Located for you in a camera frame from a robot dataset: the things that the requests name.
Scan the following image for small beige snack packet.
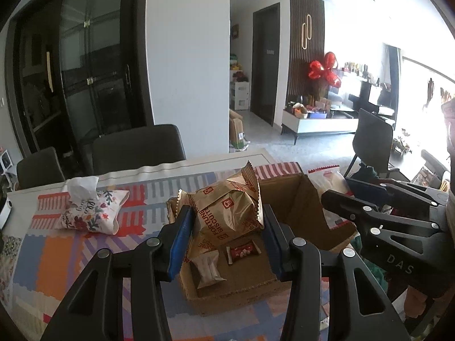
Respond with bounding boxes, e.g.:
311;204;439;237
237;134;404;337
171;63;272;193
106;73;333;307
192;249;227;289

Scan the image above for white storage shelf unit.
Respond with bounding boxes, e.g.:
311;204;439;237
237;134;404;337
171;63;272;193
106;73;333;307
229;69;250;111

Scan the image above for floral placemat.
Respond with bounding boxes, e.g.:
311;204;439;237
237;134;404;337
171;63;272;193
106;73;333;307
0;234;22;306

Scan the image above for black piano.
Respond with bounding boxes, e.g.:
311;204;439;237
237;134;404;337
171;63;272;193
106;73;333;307
359;80;397;118

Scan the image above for brown cardboard box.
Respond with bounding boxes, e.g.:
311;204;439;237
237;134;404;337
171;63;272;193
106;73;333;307
167;172;358;308

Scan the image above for white low cabinet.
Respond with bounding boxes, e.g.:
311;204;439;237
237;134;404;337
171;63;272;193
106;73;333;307
281;108;359;145

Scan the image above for dark dining chair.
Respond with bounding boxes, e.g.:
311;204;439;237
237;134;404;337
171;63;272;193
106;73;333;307
16;147;66;190
92;124;187;175

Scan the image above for white induction cooker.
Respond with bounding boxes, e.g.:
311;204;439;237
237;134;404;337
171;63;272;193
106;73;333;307
0;199;11;230

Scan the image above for black shell chair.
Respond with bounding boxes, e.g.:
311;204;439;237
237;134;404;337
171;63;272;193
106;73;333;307
343;108;395;178

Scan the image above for floral tissue pouch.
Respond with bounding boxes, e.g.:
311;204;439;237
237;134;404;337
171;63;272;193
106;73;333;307
59;176;130;235

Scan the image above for small red snack packet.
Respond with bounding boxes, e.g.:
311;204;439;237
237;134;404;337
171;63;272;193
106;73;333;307
226;240;262;265

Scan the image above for clear plastic bag packet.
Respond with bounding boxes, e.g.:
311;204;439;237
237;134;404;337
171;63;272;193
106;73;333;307
307;165;356;230

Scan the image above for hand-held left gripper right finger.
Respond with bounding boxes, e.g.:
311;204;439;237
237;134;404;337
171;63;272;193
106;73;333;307
262;204;411;341

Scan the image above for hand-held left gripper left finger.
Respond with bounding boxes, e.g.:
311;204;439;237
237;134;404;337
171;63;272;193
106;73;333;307
40;204;196;341

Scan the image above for green cloth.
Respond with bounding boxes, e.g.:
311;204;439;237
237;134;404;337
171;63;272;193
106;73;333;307
355;242;388;292

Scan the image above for red foil balloons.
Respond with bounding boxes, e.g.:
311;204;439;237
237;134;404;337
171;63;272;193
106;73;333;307
309;51;342;89

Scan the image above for colourful patterned table mat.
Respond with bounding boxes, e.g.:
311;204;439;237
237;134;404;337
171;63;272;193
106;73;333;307
0;161;356;341

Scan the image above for pile of colourful boxes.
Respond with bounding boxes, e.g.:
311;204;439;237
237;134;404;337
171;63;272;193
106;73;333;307
288;96;333;119

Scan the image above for cardboard carton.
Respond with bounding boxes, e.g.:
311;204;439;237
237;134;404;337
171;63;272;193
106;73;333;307
229;109;250;150

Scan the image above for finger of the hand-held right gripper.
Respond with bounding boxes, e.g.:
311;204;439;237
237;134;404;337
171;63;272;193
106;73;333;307
346;177;448;209
321;189;450;257

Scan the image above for dark glass sliding door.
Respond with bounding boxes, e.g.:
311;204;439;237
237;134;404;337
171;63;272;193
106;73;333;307
5;0;155;171

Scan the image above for gold biscuit packet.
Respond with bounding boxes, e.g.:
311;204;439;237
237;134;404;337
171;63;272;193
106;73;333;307
177;161;265;261

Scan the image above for dark wooden door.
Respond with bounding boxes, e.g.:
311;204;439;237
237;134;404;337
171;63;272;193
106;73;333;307
250;3;281;126

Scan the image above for gold loop wall lamp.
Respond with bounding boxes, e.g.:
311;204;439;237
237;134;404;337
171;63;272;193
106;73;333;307
301;13;314;49

